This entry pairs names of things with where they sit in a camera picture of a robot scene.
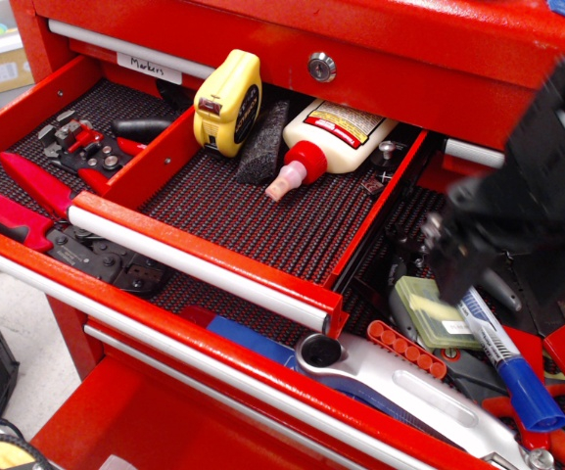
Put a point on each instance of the red handled crimping tool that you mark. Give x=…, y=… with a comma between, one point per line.
x=98, y=257

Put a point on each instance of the red handled wire stripper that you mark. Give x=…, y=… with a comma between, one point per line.
x=76, y=147

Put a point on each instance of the red bit holder strip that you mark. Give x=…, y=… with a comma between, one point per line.
x=404, y=348

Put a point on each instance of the black crimper red handles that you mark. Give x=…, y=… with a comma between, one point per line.
x=539, y=322

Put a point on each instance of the silver metal hand tool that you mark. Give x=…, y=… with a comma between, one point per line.
x=435, y=407

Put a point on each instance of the small silver knob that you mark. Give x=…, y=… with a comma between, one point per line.
x=387, y=149

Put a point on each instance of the blue capped white marker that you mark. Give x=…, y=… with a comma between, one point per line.
x=505, y=357

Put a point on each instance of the red upper open drawer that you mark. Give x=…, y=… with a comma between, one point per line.
x=281, y=267

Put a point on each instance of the red open drawer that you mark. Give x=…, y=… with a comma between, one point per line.
x=281, y=267
x=170, y=419

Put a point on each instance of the orange handled cutters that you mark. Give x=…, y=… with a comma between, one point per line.
x=537, y=413

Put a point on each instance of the red lower open drawer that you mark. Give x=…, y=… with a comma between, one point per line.
x=170, y=419

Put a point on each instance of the white markers label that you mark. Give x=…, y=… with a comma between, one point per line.
x=149, y=68

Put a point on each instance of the grey handled pliers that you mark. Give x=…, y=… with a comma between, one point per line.
x=407, y=257

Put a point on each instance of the white glue bottle red cap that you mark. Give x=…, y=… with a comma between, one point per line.
x=327, y=138

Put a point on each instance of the red tool chest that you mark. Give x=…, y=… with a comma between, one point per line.
x=467, y=69

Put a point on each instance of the black tool handle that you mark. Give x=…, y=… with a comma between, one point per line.
x=141, y=130

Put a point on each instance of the dark grey foam block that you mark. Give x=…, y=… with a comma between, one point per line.
x=259, y=157

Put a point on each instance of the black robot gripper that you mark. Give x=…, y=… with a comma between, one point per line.
x=519, y=208

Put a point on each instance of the silver drawer lock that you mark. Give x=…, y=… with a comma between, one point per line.
x=321, y=67

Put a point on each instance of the yellow tape measure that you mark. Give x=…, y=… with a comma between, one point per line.
x=227, y=104

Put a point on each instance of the green transparent bit case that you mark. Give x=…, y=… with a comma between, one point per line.
x=439, y=325

